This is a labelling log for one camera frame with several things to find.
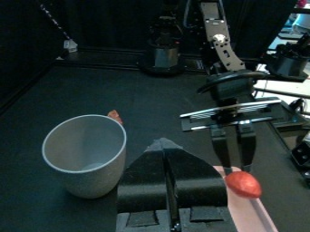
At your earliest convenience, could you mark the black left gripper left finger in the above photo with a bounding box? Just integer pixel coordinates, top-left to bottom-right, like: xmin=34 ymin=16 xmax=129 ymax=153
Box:
xmin=114 ymin=138 xmax=172 ymax=232

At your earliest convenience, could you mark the striped cord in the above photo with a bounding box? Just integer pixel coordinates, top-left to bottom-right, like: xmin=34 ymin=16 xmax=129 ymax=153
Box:
xmin=37 ymin=2 xmax=70 ymax=41

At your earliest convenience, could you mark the white cup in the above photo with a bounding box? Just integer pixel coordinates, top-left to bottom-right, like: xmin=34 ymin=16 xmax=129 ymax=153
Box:
xmin=41 ymin=113 xmax=128 ymax=199

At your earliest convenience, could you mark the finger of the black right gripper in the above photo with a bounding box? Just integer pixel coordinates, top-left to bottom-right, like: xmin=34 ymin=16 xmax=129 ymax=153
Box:
xmin=209 ymin=122 xmax=232 ymax=176
xmin=237 ymin=120 xmax=257 ymax=174

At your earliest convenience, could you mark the pink plate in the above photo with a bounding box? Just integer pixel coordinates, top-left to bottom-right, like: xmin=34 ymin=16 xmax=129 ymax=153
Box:
xmin=212 ymin=165 xmax=280 ymax=232

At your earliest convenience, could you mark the black bracket with screws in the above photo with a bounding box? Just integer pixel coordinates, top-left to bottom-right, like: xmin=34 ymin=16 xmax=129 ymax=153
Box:
xmin=289 ymin=139 xmax=310 ymax=179

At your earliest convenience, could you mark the white tag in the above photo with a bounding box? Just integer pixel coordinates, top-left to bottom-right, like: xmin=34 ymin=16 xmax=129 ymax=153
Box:
xmin=62 ymin=39 xmax=78 ymax=53

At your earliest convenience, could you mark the red toy drumstick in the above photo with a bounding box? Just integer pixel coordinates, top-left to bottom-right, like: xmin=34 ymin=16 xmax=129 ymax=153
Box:
xmin=224 ymin=170 xmax=263 ymax=199

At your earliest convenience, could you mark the orange-red toy food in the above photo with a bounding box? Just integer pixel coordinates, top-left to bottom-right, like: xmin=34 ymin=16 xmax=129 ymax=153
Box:
xmin=106 ymin=109 xmax=124 ymax=126

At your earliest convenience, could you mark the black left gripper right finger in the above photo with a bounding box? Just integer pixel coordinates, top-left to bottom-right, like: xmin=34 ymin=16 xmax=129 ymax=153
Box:
xmin=161 ymin=138 xmax=239 ymax=232

